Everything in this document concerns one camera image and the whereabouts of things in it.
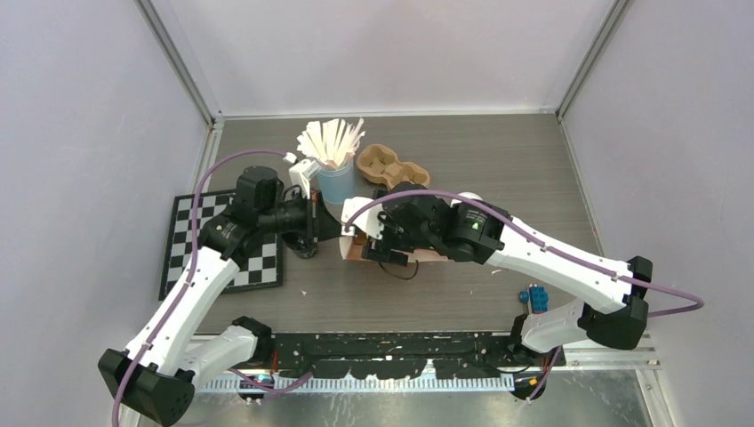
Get orange paper bag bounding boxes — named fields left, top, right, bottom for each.
left=338, top=226, right=449, bottom=281

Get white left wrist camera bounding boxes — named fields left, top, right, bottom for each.
left=288, top=158, right=321, bottom=199

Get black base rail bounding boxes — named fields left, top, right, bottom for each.
left=236, top=332, right=555, bottom=380

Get white wooden stir sticks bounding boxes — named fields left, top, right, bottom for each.
left=296, top=117, right=365, bottom=170

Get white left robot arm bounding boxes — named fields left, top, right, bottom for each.
left=98, top=160, right=341, bottom=426

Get brown cardboard cup carrier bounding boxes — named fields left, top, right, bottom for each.
left=356, top=144, right=430, bottom=189

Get blue toy block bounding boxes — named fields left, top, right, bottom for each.
left=517, top=285, right=549, bottom=314

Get light blue cup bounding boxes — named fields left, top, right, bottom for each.
left=317, top=160, right=356, bottom=205

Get black white chessboard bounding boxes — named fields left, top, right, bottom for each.
left=158, top=189, right=284, bottom=302

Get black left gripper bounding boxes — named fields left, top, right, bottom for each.
left=259, top=187, right=346, bottom=243

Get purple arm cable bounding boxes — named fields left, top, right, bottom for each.
left=342, top=189, right=706, bottom=319
left=110, top=148, right=296, bottom=427

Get stack of white lids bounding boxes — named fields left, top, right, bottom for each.
left=459, top=191, right=482, bottom=200

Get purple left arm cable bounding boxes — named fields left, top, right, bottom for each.
left=110, top=148, right=296, bottom=427

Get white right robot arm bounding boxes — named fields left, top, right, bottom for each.
left=341, top=182, right=654, bottom=366

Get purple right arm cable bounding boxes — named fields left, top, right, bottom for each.
left=342, top=189, right=706, bottom=319

